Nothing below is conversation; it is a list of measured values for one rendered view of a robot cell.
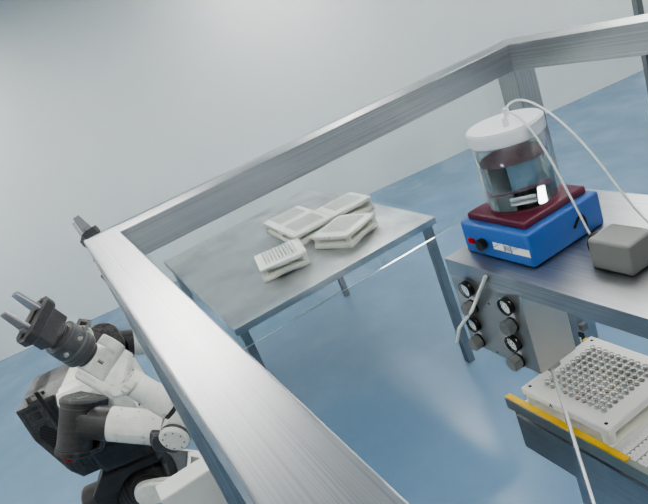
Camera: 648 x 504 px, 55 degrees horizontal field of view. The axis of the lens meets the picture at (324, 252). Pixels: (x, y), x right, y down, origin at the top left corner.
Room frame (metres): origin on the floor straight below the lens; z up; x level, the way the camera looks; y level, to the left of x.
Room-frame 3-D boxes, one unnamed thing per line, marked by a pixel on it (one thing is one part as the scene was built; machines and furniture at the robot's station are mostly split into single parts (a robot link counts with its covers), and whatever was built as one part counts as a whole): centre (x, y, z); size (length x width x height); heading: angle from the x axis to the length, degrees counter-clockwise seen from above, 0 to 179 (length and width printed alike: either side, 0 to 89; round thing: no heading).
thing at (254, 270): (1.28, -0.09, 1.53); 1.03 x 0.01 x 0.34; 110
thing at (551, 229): (1.19, -0.42, 1.37); 0.21 x 0.20 x 0.09; 110
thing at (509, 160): (1.19, -0.42, 1.51); 0.15 x 0.15 x 0.19
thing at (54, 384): (1.69, 0.81, 1.10); 0.34 x 0.30 x 0.36; 3
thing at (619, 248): (0.97, -0.49, 1.36); 0.10 x 0.07 x 0.06; 20
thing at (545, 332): (1.18, -0.33, 1.20); 0.22 x 0.11 x 0.20; 20
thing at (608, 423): (1.15, -0.47, 0.95); 0.25 x 0.24 x 0.02; 110
